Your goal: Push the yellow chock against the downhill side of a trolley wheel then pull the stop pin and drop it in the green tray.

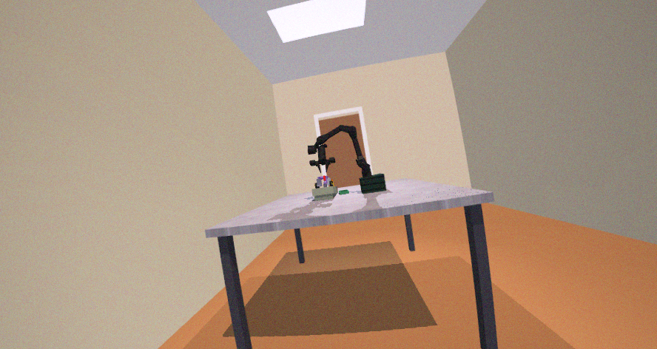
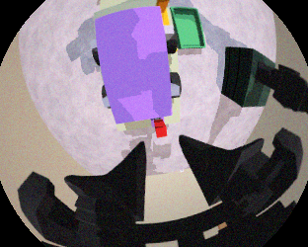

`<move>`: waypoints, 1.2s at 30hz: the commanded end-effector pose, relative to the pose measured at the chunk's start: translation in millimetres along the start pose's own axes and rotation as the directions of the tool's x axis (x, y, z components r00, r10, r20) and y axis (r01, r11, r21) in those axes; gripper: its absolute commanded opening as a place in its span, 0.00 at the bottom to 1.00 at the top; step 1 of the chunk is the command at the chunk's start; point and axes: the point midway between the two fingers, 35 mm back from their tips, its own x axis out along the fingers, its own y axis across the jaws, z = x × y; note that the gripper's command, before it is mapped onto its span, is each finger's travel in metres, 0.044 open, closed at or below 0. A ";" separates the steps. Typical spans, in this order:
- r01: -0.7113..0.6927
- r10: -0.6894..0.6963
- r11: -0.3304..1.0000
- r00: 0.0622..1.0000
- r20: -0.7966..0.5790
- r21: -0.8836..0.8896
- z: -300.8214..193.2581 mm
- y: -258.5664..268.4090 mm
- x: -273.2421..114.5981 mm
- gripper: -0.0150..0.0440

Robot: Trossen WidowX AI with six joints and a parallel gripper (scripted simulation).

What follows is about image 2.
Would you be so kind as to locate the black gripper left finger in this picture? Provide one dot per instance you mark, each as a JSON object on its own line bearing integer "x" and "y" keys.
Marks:
{"x": 125, "y": 184}

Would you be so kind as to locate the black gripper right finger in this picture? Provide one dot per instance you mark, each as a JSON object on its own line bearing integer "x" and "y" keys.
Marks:
{"x": 213, "y": 167}

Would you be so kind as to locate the red-headed pin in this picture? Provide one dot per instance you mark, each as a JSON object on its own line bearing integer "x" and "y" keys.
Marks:
{"x": 160, "y": 128}

